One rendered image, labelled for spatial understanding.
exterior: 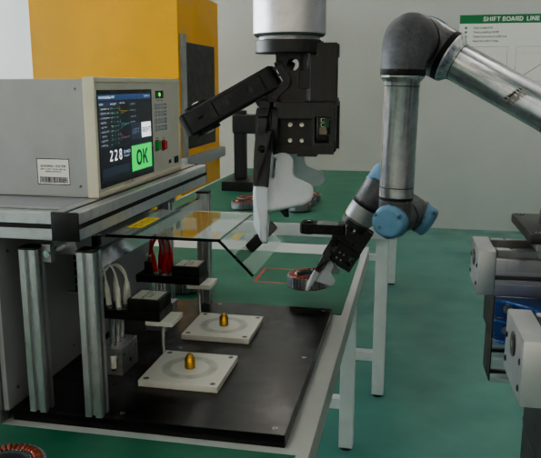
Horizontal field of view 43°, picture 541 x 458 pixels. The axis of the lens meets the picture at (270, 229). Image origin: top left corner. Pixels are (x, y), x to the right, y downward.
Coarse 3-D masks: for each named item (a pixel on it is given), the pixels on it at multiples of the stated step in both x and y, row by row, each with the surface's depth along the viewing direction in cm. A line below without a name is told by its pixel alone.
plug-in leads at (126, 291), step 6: (114, 264) 129; (114, 270) 128; (120, 270) 130; (114, 276) 132; (126, 276) 132; (114, 282) 132; (126, 282) 131; (108, 288) 130; (114, 288) 132; (126, 288) 130; (108, 294) 130; (114, 294) 133; (120, 294) 128; (126, 294) 131; (108, 300) 130; (114, 300) 133; (120, 300) 129; (126, 300) 131; (108, 306) 130; (120, 306) 129
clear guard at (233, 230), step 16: (128, 224) 122; (160, 224) 122; (176, 224) 122; (192, 224) 122; (208, 224) 122; (224, 224) 122; (240, 224) 123; (192, 240) 112; (208, 240) 111; (224, 240) 112; (240, 240) 118; (272, 240) 130; (240, 256) 112; (256, 256) 118
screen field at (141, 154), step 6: (138, 144) 136; (144, 144) 138; (150, 144) 142; (132, 150) 133; (138, 150) 136; (144, 150) 138; (150, 150) 142; (132, 156) 133; (138, 156) 136; (144, 156) 138; (150, 156) 142; (132, 162) 133; (138, 162) 136; (144, 162) 139; (150, 162) 142; (132, 168) 133; (138, 168) 136
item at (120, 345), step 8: (128, 336) 136; (136, 336) 136; (120, 344) 131; (128, 344) 133; (136, 344) 137; (112, 352) 130; (120, 352) 130; (128, 352) 133; (136, 352) 137; (120, 360) 130; (128, 360) 133; (136, 360) 137; (120, 368) 130; (128, 368) 133
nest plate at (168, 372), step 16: (176, 352) 139; (160, 368) 131; (176, 368) 131; (208, 368) 131; (224, 368) 131; (144, 384) 126; (160, 384) 125; (176, 384) 124; (192, 384) 124; (208, 384) 124
